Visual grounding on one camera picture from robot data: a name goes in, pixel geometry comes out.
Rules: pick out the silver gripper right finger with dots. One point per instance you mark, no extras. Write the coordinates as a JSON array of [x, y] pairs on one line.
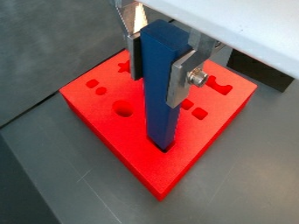
[[188, 68]]

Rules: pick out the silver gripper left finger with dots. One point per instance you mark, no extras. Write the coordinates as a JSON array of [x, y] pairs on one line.
[[133, 18]]

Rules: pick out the blue rectangular block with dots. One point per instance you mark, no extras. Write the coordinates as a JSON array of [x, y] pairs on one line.
[[165, 44]]

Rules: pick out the black curved fixture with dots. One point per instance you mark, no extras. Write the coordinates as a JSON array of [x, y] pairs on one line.
[[260, 71]]

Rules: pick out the red foam shape board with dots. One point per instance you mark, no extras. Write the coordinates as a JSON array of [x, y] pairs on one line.
[[108, 100]]

